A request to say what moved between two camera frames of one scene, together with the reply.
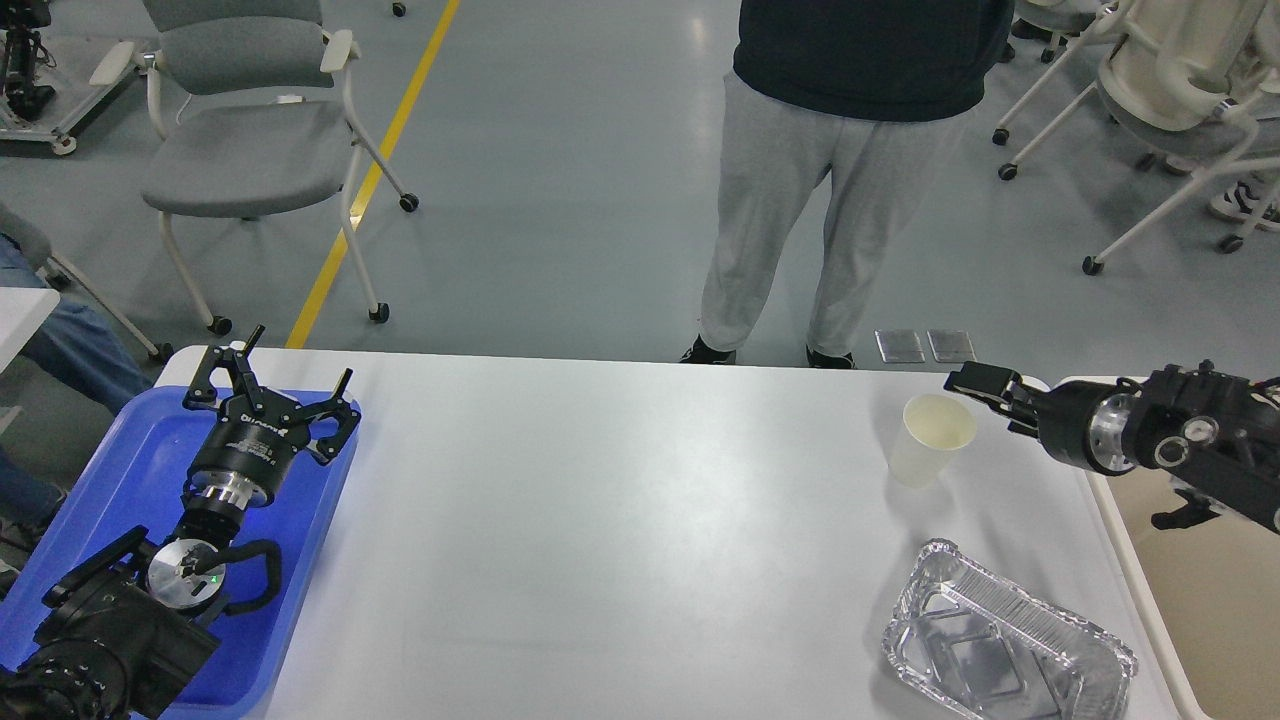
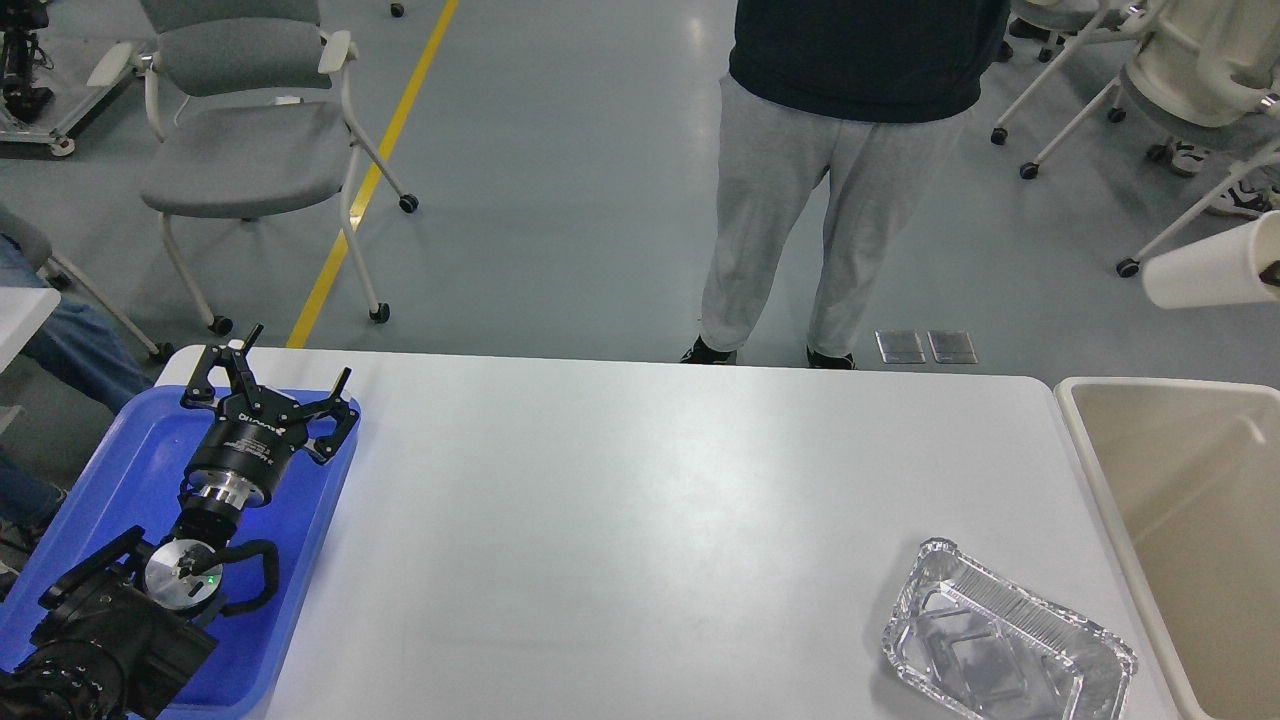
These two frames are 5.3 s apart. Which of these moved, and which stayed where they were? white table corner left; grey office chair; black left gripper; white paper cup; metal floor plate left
Moved: white paper cup
Stayed: metal floor plate left; white table corner left; black left gripper; grey office chair
